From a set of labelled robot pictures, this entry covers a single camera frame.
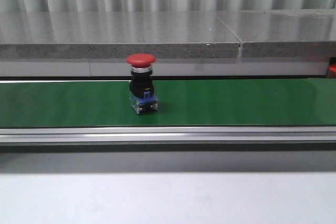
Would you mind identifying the red mushroom button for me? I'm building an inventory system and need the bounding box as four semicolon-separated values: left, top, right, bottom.
126;53;158;114

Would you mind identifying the grey speckled stone counter slab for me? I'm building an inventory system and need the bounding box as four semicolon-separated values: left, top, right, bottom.
1;12;239;60

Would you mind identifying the red plastic bin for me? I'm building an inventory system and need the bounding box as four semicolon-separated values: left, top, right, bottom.
327;63;336;79

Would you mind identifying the green conveyor belt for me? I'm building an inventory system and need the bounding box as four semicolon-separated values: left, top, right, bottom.
1;78;335;128

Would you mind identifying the white cabinet panel under counter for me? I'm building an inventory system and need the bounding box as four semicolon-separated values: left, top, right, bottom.
1;57;329;78

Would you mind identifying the aluminium conveyor side rail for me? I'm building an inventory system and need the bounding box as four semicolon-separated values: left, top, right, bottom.
1;126;335;153

